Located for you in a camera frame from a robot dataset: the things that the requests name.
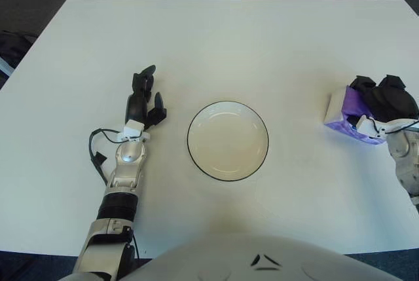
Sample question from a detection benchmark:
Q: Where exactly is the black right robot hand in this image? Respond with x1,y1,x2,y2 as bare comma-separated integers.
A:
347,73,419,127

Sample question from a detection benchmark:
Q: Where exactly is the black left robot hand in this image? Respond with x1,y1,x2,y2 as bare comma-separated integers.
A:
124,64,169,130

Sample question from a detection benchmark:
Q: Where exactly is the purple tissue paper pack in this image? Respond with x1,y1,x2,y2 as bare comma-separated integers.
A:
323,85,388,146

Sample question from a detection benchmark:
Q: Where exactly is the white plate with black rim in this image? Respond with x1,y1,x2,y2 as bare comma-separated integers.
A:
187,100,270,183

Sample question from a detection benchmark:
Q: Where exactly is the black bag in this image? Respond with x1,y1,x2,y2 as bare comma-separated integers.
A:
0,30,39,75

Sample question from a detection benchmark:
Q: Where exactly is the white flat strip object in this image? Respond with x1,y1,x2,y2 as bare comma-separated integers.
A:
0,57,15,77

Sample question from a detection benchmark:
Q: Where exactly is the grey robot torso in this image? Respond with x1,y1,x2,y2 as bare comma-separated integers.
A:
127,231,415,281

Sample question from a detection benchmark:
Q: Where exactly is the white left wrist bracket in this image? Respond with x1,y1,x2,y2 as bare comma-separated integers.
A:
117,120,152,143

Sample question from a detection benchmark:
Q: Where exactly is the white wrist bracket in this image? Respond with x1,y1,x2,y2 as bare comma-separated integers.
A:
355,114,419,140
117,120,152,143

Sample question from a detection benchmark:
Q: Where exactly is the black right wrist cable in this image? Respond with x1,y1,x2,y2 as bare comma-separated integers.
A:
385,119,419,135

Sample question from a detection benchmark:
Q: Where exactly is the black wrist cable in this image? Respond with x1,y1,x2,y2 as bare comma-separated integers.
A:
385,119,419,135
88,128,129,185

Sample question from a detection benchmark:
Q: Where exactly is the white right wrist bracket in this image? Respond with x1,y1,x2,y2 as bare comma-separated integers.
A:
355,114,419,140

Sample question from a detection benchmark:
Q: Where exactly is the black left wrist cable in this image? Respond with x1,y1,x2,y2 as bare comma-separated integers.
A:
88,128,129,185

